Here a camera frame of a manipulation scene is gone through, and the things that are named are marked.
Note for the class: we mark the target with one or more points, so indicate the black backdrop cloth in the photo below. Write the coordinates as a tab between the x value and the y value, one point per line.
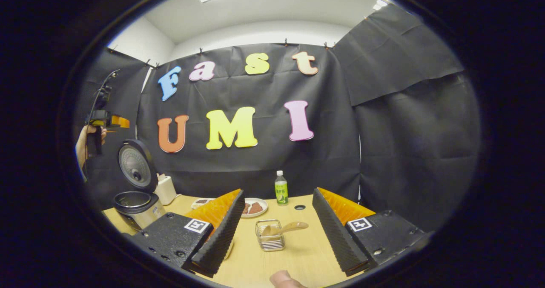
255	164

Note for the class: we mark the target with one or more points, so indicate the small white condiment tray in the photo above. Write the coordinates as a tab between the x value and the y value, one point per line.
200	203

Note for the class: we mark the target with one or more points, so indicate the brown meat slice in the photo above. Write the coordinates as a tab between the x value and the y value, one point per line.
256	208
247	208

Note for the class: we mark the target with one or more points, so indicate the black and silver rice cooker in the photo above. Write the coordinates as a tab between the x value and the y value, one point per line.
140	213

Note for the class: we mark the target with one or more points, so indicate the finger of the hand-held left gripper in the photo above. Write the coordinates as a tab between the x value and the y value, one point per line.
120	122

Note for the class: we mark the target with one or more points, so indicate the white round plate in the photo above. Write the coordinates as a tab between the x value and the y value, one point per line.
260	213

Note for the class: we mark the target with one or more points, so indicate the small white toaster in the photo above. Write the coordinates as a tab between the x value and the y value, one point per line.
166	192

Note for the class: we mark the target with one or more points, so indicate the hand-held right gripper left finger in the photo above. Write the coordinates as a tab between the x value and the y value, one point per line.
221	241

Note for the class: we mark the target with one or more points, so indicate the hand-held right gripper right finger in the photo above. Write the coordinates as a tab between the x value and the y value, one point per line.
336	237

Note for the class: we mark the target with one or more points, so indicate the green drink bottle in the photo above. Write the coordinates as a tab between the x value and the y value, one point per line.
281	190

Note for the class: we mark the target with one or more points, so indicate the small ceiling light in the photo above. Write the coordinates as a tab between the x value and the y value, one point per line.
380	4

